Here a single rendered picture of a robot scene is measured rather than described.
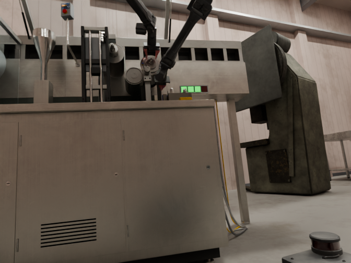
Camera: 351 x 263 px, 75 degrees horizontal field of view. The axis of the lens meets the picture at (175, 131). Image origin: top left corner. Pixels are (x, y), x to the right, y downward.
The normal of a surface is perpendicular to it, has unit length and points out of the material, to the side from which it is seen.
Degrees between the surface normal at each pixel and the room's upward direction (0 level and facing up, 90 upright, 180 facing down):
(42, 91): 90
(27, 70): 90
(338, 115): 90
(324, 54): 90
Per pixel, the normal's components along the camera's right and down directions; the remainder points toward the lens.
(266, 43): -0.83, -0.03
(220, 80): 0.18, -0.18
